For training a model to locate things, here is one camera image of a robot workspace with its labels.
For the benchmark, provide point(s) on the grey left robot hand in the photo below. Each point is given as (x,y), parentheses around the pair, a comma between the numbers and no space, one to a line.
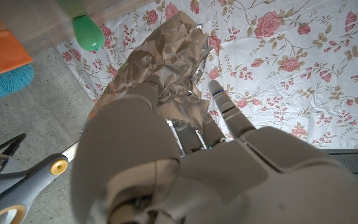
(228,180)

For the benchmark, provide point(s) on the aluminum foil sheet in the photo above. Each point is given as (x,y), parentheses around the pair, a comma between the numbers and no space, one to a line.
(169,56)

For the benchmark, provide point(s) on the orange cube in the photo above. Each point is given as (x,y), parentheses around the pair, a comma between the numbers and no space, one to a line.
(2,53)

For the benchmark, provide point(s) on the teal yarn skein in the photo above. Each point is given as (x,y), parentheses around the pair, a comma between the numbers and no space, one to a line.
(2,84)

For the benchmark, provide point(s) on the floral print backdrop cloth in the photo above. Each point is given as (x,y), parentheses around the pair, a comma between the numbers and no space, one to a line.
(291,77)

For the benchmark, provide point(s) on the green toy apple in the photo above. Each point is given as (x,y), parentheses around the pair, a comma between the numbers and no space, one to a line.
(87,32)

